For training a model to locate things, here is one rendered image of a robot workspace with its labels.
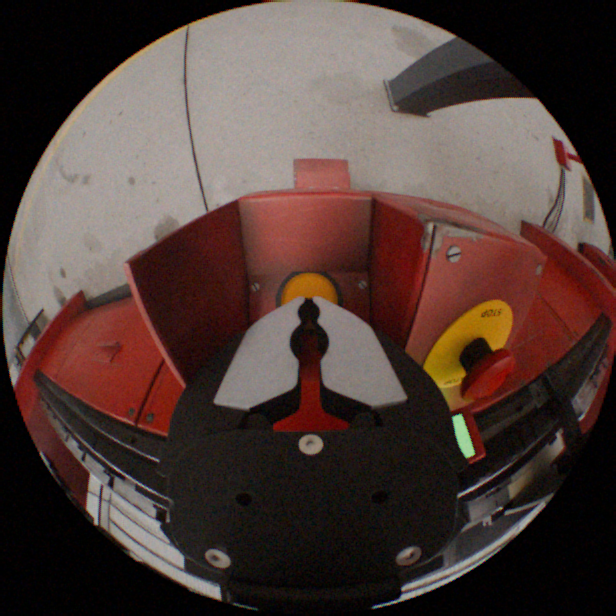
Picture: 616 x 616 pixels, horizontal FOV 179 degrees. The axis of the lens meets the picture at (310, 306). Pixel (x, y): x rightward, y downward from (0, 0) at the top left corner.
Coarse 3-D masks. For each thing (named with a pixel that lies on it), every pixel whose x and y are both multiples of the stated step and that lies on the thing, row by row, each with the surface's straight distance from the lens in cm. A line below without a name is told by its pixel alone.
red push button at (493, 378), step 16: (464, 352) 14; (480, 352) 13; (496, 352) 12; (464, 368) 14; (480, 368) 12; (496, 368) 12; (464, 384) 12; (480, 384) 12; (496, 384) 13; (464, 400) 13
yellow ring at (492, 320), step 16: (480, 304) 12; (496, 304) 13; (464, 320) 12; (480, 320) 13; (496, 320) 14; (448, 336) 12; (464, 336) 13; (480, 336) 14; (496, 336) 15; (432, 352) 12; (448, 352) 13; (432, 368) 13; (448, 368) 14; (448, 384) 16
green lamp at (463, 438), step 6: (456, 420) 22; (462, 420) 22; (456, 426) 21; (462, 426) 22; (456, 432) 21; (462, 432) 21; (462, 438) 21; (468, 438) 21; (462, 444) 21; (468, 444) 21; (462, 450) 21; (468, 450) 21; (468, 456) 21
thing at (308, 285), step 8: (296, 280) 15; (304, 280) 15; (312, 280) 15; (320, 280) 15; (328, 280) 15; (288, 288) 15; (296, 288) 15; (304, 288) 15; (312, 288) 15; (320, 288) 15; (328, 288) 15; (288, 296) 15; (296, 296) 15; (304, 296) 15; (312, 296) 15; (320, 296) 15; (328, 296) 15; (336, 296) 15; (336, 304) 15; (304, 328) 15; (312, 328) 15
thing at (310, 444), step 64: (192, 448) 6; (256, 448) 6; (320, 448) 6; (384, 448) 6; (192, 512) 6; (256, 512) 5; (320, 512) 5; (384, 512) 5; (448, 512) 6; (256, 576) 6; (320, 576) 5; (384, 576) 6
